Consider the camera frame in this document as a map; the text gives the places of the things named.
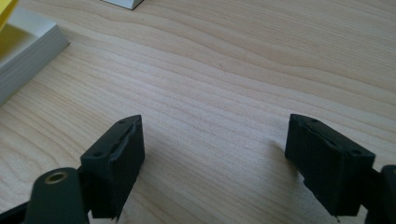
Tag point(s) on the white block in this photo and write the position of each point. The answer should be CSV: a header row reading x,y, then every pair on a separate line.
x,y
124,3

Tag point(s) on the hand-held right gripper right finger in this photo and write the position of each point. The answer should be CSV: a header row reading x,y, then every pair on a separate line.
x,y
330,168

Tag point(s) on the yellow sheet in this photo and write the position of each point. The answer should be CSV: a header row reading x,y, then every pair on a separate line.
x,y
6,11

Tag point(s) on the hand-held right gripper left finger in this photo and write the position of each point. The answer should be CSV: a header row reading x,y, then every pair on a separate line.
x,y
113,165

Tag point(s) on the white box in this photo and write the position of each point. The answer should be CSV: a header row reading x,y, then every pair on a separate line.
x,y
28,53

